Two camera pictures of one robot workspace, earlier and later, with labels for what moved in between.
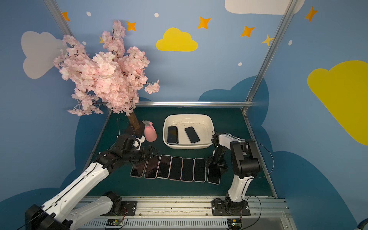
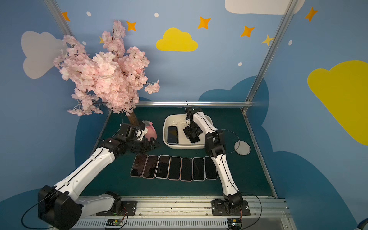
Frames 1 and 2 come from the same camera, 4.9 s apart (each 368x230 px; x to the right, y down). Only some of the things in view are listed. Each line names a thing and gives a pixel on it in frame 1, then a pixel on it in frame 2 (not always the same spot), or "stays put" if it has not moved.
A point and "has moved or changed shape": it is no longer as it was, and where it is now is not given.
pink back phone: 138,169 stays put
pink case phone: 176,168 stays put
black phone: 191,134 stays put
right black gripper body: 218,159 → 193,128
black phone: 213,173 has moved or changed shape
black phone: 199,170 stays put
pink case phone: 187,172 stays put
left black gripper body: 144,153 → 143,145
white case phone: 164,167 stays put
